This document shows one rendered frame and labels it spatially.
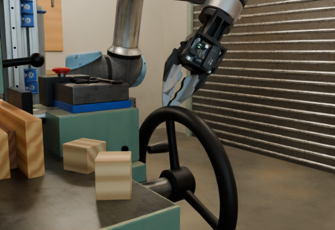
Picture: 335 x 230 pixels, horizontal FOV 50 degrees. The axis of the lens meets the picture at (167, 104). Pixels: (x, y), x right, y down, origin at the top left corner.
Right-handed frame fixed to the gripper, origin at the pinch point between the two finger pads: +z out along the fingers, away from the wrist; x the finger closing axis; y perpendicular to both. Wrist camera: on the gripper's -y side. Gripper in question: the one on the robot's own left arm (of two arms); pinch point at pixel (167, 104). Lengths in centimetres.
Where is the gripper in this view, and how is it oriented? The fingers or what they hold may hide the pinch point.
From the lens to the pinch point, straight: 72.0
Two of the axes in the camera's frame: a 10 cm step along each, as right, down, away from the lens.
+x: 8.4, 5.0, 2.2
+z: -4.7, 8.7, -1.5
